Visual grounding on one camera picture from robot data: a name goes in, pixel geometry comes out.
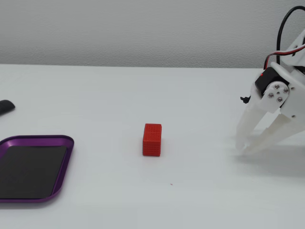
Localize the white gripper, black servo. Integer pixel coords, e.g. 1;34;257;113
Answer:
235;62;305;155

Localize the red perforated cube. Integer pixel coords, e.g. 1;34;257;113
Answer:
142;123;163;157

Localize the purple metal tray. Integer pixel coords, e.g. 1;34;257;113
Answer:
0;135;75;204

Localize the black mat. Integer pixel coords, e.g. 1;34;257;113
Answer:
0;145;68;200

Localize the black rounded object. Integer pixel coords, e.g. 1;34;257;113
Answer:
0;100;16;116

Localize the red white black wire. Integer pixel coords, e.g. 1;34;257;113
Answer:
263;42;305;70

